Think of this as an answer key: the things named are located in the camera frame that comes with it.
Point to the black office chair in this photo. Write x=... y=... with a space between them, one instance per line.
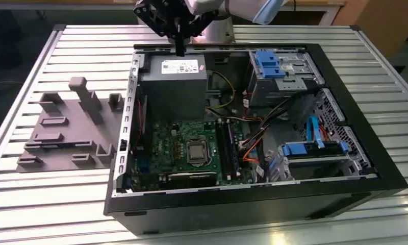
x=3 y=38

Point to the grey metal drive cage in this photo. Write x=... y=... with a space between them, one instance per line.
x=292 y=84

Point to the black graphics card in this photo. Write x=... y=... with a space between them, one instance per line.
x=189 y=180

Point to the grey power supply unit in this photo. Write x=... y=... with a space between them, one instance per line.
x=173 y=97

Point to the silver CPU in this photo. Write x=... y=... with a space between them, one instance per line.
x=197 y=152

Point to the black PC case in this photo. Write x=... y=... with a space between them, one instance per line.
x=224 y=211

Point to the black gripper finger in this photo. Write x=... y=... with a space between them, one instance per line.
x=145 y=12
x=200 y=24

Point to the wooden cabinet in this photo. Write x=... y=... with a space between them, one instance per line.
x=387 y=20

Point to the green motherboard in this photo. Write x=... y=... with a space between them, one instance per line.
x=167 y=143

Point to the hard disk in blue carrier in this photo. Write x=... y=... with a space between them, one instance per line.
x=294 y=149

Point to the RAM slot white latches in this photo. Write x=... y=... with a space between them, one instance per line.
x=224 y=150

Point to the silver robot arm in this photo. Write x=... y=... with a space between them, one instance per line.
x=213 y=30

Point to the blue plastic drive bracket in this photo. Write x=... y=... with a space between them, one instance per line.
x=268 y=69

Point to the grey parts rack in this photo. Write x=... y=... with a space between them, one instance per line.
x=75 y=127

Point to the wooden desk white legs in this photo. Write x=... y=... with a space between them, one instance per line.
x=319 y=3

